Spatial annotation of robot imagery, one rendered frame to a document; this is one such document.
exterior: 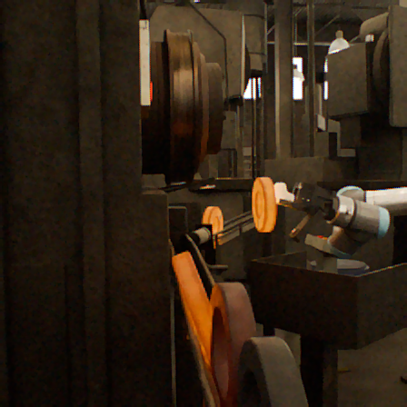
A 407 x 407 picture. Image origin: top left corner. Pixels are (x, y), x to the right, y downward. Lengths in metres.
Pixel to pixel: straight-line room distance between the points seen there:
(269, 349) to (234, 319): 0.13
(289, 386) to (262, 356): 0.04
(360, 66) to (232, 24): 1.42
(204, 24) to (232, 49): 0.31
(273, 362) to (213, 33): 4.00
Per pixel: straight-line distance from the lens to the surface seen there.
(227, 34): 4.35
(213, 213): 2.03
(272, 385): 0.45
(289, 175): 5.86
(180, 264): 0.80
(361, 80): 5.11
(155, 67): 1.40
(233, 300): 0.63
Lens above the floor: 0.91
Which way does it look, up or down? 3 degrees down
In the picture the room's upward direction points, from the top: 1 degrees counter-clockwise
